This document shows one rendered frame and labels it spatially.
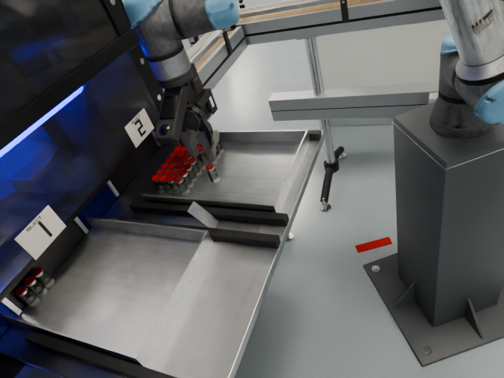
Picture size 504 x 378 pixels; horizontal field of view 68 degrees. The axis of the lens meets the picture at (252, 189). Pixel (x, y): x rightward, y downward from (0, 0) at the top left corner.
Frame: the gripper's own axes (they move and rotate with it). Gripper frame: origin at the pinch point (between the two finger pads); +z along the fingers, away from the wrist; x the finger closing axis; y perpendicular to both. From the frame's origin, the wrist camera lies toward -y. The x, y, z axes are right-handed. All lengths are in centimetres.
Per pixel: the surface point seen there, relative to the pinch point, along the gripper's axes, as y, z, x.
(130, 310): -35.0, 7.3, 0.9
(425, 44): 154, 46, -40
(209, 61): 59, 2, 29
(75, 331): -41.3, 7.4, 9.4
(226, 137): 16.4, 5.8, 3.6
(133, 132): 1.0, -6.9, 17.7
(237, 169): 5.2, 7.3, -4.1
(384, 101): 95, 44, -26
